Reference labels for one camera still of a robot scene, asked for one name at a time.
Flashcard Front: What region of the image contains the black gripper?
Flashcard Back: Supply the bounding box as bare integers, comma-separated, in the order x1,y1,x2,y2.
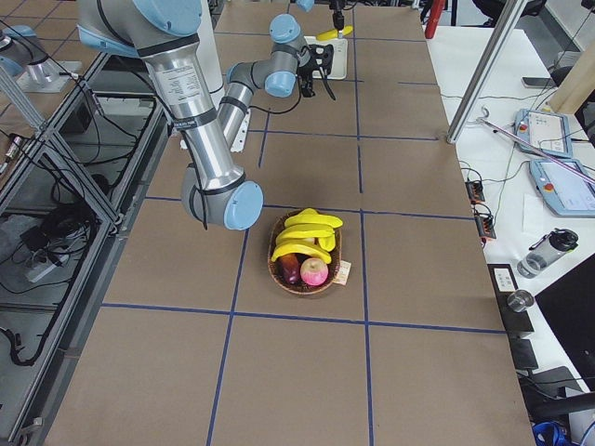
329,0,346,29
297,45,335,98

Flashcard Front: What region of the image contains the yellow banana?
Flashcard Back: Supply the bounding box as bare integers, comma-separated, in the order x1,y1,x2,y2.
284,209,343,229
315,25,353,42
275,223,337,251
271,241,332,264

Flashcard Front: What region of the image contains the brown wicker basket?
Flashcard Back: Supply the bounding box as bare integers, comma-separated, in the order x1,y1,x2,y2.
268,208,342,296

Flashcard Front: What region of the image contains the white bear tray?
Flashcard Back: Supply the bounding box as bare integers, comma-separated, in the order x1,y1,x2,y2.
305,36,348,80

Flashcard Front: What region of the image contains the red fire extinguisher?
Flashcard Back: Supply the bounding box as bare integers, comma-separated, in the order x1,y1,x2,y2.
424,0,446,40

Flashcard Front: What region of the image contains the dark red apple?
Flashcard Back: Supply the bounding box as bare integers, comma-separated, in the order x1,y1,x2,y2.
276,253,301,284

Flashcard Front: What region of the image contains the pink red apple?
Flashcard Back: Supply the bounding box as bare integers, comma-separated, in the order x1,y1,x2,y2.
300,257,328,286

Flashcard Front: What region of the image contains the paper price tag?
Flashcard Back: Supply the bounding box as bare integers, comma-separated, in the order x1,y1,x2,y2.
334,260,351,285

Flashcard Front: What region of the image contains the upper teach pendant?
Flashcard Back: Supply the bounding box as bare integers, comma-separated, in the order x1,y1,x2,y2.
514,109,573,159

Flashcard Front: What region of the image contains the teach pendant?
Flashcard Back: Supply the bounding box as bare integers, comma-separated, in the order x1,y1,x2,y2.
529,159,594,217
514,109,573,159

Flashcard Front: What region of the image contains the metal reacher stick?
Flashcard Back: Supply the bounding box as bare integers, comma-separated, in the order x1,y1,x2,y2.
474,111,594,185

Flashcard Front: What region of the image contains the lower teach pendant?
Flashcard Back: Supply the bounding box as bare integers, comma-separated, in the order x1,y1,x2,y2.
529,159,594,217

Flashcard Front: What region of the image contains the clear water bottle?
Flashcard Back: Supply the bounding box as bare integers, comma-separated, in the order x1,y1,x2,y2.
517,229,578,279

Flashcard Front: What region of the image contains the small metal cup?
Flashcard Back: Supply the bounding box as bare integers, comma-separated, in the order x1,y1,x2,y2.
506,289,536,313

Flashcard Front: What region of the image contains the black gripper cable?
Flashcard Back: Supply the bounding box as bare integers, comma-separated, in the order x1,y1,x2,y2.
250,69,338,115

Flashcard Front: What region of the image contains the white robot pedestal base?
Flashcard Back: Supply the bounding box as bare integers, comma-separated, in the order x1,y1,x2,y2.
178,0,252,154

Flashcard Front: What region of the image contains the aluminium frame post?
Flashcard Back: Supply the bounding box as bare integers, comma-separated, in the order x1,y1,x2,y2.
446,0,528,144

